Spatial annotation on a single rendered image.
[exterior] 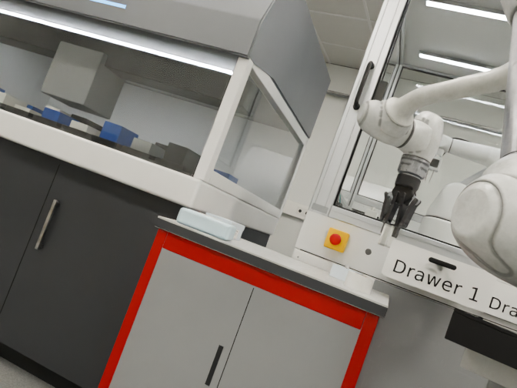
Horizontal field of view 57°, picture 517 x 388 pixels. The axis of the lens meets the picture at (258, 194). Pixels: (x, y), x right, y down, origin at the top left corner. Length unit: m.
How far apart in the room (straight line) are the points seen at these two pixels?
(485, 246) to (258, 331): 0.59
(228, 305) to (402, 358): 0.75
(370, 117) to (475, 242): 0.74
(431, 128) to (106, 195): 1.17
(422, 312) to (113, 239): 1.12
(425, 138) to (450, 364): 0.74
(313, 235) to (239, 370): 0.70
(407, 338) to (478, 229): 0.98
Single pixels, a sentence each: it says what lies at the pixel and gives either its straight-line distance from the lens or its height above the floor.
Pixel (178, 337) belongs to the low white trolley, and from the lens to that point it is 1.27.
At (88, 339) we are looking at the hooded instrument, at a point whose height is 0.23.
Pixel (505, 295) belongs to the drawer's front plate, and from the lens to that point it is 1.76.
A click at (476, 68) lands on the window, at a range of 1.93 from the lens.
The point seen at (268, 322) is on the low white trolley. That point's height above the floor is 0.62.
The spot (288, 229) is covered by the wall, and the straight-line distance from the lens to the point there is 5.17.
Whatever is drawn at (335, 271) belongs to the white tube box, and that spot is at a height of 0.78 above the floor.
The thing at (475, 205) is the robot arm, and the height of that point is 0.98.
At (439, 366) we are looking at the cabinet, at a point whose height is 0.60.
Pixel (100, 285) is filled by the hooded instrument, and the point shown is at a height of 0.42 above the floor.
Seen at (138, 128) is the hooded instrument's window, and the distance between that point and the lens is 1.81.
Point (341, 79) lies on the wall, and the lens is 5.49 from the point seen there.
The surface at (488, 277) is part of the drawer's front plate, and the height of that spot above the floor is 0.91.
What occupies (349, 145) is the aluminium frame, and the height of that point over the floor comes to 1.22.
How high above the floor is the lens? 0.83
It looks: 4 degrees up
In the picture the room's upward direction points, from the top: 20 degrees clockwise
